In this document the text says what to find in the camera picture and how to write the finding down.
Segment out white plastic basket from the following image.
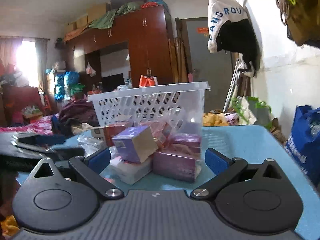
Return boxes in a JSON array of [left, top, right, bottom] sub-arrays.
[[87, 81, 211, 143]]

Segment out purple gold small box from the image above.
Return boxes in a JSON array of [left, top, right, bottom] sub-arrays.
[[112, 126, 158, 164]]

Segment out metal crutches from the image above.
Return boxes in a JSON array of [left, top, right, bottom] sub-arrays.
[[223, 58, 240, 113]]

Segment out white black hanging garment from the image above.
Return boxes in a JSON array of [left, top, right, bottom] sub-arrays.
[[207, 0, 258, 76]]

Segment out grey metal door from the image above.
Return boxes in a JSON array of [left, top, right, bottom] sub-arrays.
[[181, 17, 233, 112]]

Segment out green white tote bag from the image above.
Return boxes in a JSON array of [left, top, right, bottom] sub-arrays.
[[231, 96, 272, 130]]

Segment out white box under stack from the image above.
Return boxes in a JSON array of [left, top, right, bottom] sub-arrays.
[[108, 156, 153, 185]]

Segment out yellow orange blanket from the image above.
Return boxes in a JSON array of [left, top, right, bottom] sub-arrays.
[[203, 113, 229, 127]]

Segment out pink purple box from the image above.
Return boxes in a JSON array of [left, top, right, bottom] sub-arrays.
[[153, 133, 202, 183]]

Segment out blue shopping bag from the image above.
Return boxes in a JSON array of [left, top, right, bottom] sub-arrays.
[[284, 105, 320, 186]]

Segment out brown hanging bag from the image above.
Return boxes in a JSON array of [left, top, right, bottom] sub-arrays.
[[287, 0, 319, 48]]

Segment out green cloth on wardrobe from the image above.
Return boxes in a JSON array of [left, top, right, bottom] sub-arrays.
[[87, 1, 144, 29]]

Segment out orange white plastic bag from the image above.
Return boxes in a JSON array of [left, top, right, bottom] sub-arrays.
[[139, 75, 158, 87]]

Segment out dark red wooden wardrobe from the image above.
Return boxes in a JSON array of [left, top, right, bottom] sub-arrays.
[[65, 5, 174, 88]]

